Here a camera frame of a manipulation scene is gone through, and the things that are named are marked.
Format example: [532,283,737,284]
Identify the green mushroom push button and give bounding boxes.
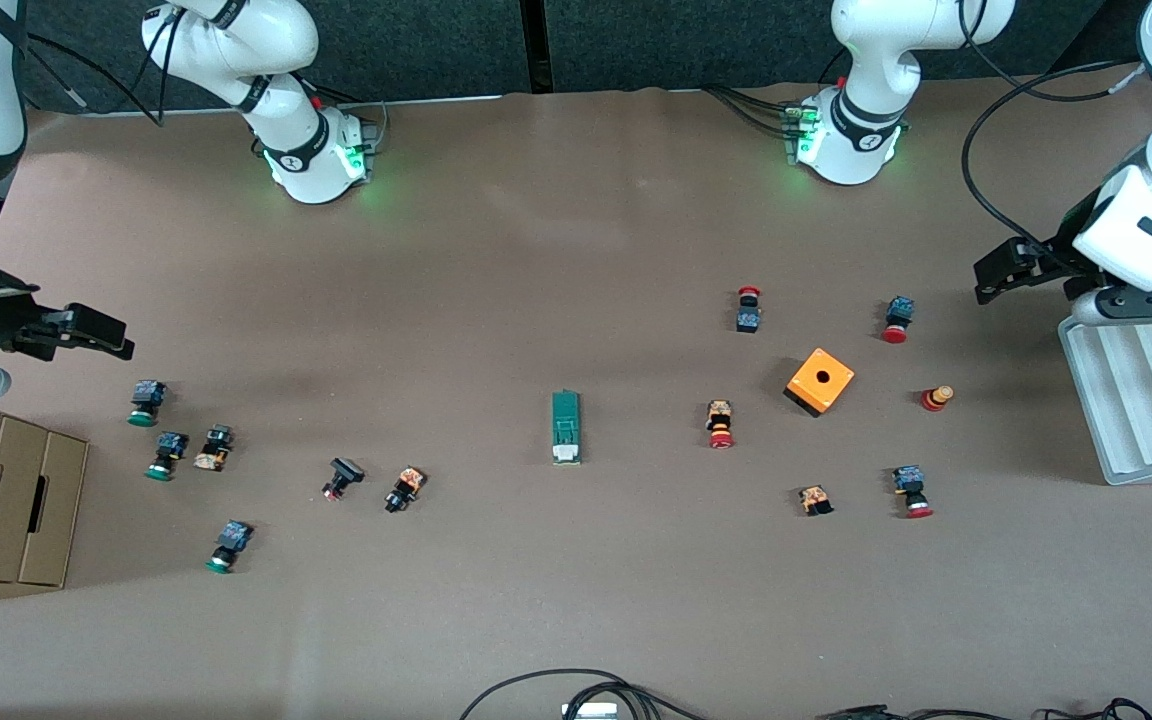
[145,431,189,482]
[204,519,255,575]
[127,380,168,429]

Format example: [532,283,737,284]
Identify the red mushroom button blue block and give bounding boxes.
[891,465,935,520]
[880,295,916,345]

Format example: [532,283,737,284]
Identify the grey ribbed plastic tray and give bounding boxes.
[1057,305,1152,487]

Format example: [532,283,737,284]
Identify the brown cardboard box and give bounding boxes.
[0,395,90,589]

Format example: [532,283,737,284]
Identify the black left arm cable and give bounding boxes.
[961,60,1152,266]

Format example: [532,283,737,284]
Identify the black selector switch orange block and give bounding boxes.
[193,424,235,473]
[383,465,427,515]

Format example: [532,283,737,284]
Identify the orange button enclosure box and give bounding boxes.
[783,347,856,419]

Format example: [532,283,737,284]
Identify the black flat-head switch red block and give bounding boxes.
[321,456,367,502]

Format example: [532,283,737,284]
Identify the black vertical post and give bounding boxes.
[519,0,549,96]

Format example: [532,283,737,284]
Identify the black looped cable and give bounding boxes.
[458,668,707,720]

